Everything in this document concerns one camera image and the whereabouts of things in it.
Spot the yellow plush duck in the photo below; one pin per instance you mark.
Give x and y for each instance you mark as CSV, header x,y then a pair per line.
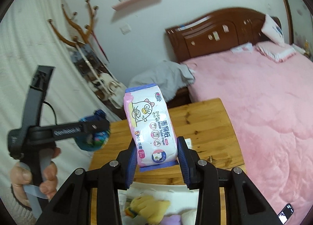
x,y
148,207

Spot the wooden coat rack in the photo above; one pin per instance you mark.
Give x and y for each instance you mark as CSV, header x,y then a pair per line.
x,y
84,35

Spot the white handbag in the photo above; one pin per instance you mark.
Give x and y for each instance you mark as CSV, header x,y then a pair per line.
x,y
112,89

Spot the white small box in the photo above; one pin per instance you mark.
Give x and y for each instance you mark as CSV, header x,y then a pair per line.
x,y
189,143

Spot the sliding wardrobe door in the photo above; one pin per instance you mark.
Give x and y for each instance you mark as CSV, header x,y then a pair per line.
x,y
302,27

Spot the pink ruffled pillow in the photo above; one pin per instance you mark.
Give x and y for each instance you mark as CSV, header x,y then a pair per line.
x,y
274,52

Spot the purple plush toy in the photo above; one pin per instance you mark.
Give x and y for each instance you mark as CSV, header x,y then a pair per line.
x,y
171,220

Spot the beige knit sweater forearm left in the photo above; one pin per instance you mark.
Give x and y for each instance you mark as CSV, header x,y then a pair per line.
x,y
20,213

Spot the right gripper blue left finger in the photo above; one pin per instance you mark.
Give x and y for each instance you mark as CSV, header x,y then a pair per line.
x,y
131,163

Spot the smartphone on bed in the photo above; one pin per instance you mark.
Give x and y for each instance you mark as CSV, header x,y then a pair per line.
x,y
286,213

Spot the white folded cloth on bed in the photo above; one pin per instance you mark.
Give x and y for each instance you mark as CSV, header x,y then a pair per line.
x,y
247,47

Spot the white pillow with print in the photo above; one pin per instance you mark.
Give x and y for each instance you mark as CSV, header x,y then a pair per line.
x,y
272,30

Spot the pink wet tissue pack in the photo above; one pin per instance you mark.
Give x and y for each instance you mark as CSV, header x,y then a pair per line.
x,y
151,127

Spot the white plastic tray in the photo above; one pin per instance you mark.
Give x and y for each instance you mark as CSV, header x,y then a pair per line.
x,y
182,199

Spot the white soft item in tray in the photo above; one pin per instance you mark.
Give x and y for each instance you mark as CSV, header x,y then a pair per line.
x,y
189,217

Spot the wooden table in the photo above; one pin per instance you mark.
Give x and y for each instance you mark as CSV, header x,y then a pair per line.
x,y
207,125

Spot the pink bed quilt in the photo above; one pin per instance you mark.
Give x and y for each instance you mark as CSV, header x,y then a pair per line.
x,y
270,107

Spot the white light switch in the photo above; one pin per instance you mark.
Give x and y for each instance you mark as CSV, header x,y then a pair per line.
x,y
125,29

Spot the grey blanket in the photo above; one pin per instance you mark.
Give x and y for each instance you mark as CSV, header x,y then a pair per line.
x,y
168,75

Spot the brown wooden headboard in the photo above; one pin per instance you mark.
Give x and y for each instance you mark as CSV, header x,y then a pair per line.
x,y
217,31

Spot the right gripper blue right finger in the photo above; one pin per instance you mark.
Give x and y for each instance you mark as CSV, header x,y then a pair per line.
x,y
187,165

